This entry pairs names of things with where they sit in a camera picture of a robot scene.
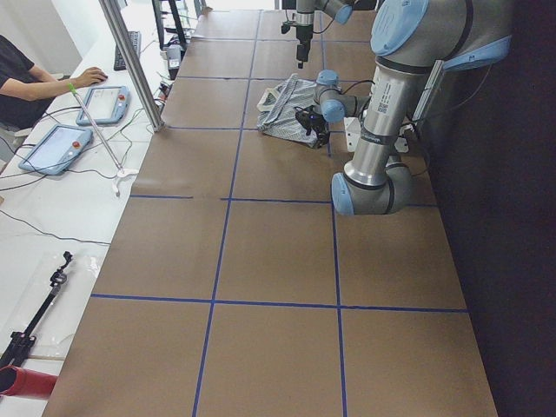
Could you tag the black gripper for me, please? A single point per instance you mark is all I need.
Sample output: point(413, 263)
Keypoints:
point(315, 123)
point(301, 30)

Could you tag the blue white striped polo shirt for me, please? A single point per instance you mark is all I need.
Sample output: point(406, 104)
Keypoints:
point(278, 106)

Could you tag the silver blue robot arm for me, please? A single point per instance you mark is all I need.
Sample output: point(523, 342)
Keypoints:
point(408, 38)
point(302, 21)

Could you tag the blue teach pendant far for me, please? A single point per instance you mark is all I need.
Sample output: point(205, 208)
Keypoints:
point(107, 105)

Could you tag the blue teach pendant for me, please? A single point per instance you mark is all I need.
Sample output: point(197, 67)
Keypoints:
point(107, 105)
point(62, 145)

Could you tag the metal rod with green tip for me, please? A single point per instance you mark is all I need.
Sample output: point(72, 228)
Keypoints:
point(121, 172)

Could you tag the blue teach pendant near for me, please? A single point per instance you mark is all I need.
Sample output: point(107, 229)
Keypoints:
point(62, 145)

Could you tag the person in black shirt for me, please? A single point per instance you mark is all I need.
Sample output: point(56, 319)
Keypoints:
point(28, 90)

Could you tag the red cylinder object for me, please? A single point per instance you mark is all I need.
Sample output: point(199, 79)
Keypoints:
point(26, 383)

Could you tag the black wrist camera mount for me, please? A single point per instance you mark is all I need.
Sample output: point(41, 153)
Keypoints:
point(309, 119)
point(287, 25)

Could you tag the aluminium frame post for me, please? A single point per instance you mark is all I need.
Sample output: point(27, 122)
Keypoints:
point(119, 31)

